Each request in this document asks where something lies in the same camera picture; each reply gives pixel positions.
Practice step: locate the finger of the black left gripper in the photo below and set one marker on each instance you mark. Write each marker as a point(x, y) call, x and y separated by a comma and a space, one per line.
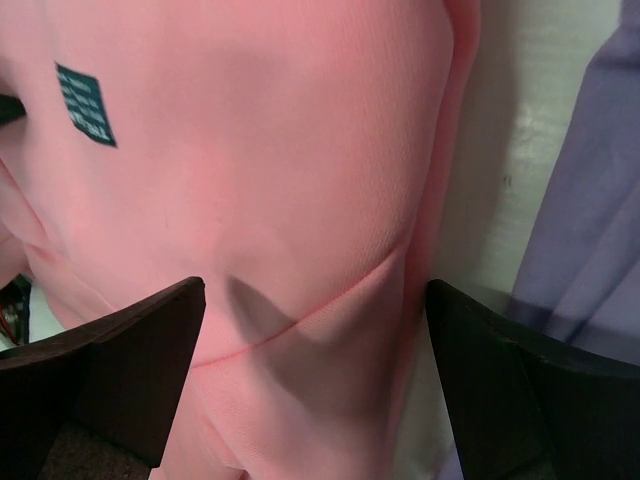
point(11, 109)

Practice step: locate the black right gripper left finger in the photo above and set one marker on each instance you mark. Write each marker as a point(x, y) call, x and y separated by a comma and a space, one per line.
point(98, 401)

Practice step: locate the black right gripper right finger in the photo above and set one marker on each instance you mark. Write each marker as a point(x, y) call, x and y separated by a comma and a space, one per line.
point(525, 406)

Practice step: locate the purple shirt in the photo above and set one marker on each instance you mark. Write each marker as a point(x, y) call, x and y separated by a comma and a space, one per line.
point(579, 279)

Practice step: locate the pink hoodie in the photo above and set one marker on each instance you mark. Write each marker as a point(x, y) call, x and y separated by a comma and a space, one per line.
point(292, 154)

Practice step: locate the red patterned folded blanket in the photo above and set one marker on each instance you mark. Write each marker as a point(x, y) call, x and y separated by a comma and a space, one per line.
point(15, 311)

